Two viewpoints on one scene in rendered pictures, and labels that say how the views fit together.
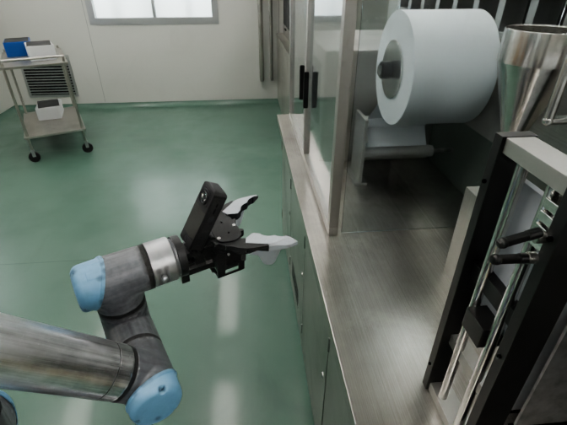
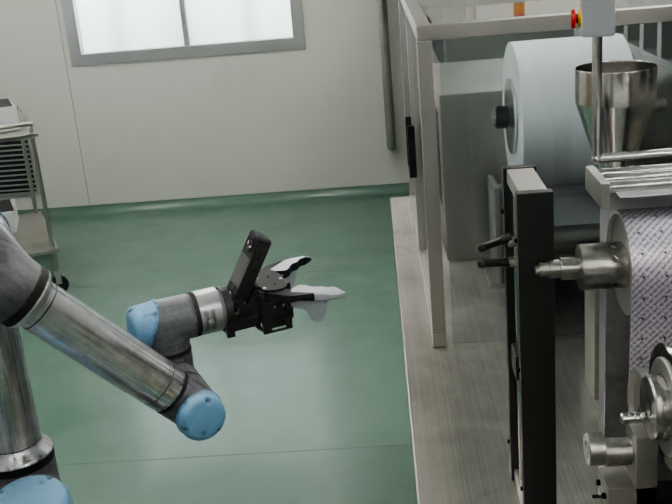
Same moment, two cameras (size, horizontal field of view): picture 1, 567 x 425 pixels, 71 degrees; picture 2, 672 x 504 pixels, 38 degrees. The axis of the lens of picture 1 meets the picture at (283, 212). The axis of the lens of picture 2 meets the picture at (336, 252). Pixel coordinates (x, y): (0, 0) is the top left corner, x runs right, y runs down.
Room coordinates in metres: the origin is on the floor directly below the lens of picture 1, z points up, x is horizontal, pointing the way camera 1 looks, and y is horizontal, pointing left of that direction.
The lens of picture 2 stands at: (-0.96, -0.24, 1.82)
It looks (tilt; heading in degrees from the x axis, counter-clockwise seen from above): 19 degrees down; 9
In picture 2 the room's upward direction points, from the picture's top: 5 degrees counter-clockwise
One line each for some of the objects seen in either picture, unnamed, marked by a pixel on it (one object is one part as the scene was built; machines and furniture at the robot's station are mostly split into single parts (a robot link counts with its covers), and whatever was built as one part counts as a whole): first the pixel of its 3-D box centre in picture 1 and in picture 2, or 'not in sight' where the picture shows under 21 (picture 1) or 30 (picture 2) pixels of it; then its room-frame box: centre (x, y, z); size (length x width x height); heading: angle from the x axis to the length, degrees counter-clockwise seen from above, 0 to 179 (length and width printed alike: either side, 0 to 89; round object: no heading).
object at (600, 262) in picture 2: not in sight; (601, 265); (0.34, -0.41, 1.33); 0.06 x 0.06 x 0.06; 5
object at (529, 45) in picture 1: (540, 45); (615, 83); (0.82, -0.50, 1.50); 0.14 x 0.14 x 0.06
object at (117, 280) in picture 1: (113, 279); (163, 323); (0.47, 0.27, 1.21); 0.11 x 0.08 x 0.09; 122
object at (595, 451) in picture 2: not in sight; (594, 449); (0.13, -0.38, 1.18); 0.04 x 0.02 x 0.04; 5
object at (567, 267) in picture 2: not in sight; (557, 268); (0.34, -0.35, 1.33); 0.06 x 0.03 x 0.03; 95
